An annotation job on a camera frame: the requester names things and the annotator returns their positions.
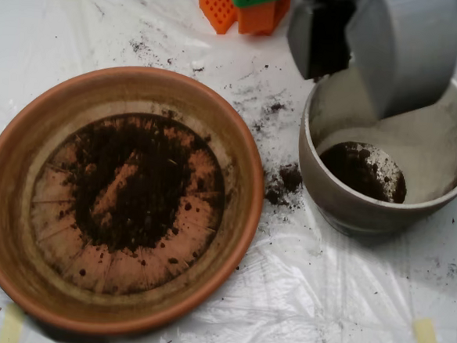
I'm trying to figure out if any dark soil heap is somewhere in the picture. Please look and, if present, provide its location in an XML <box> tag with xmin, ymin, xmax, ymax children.
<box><xmin>316</xmin><ymin>139</ymin><xmax>411</xmax><ymax>204</ymax></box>

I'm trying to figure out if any dark soil pile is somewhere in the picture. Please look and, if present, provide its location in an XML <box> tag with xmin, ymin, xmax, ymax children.
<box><xmin>60</xmin><ymin>109</ymin><xmax>218</xmax><ymax>259</ymax></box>

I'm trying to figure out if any orange green robot base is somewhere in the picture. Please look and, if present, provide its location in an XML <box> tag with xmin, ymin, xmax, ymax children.
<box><xmin>196</xmin><ymin>0</ymin><xmax>292</xmax><ymax>40</ymax></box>

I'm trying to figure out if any white ceramic plant pot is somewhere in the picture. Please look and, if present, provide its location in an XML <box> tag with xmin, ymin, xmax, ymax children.
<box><xmin>292</xmin><ymin>66</ymin><xmax>457</xmax><ymax>246</ymax></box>

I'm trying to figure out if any spilled soil patch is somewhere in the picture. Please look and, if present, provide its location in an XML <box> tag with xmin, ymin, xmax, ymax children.
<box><xmin>263</xmin><ymin>161</ymin><xmax>307</xmax><ymax>209</ymax></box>

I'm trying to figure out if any terracotta clay saucer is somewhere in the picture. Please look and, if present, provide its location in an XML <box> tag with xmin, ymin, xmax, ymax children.
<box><xmin>0</xmin><ymin>56</ymin><xmax>274</xmax><ymax>343</ymax></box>

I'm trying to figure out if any clear plastic cover sheet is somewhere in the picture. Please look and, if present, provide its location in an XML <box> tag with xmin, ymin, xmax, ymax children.
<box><xmin>0</xmin><ymin>0</ymin><xmax>457</xmax><ymax>343</ymax></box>

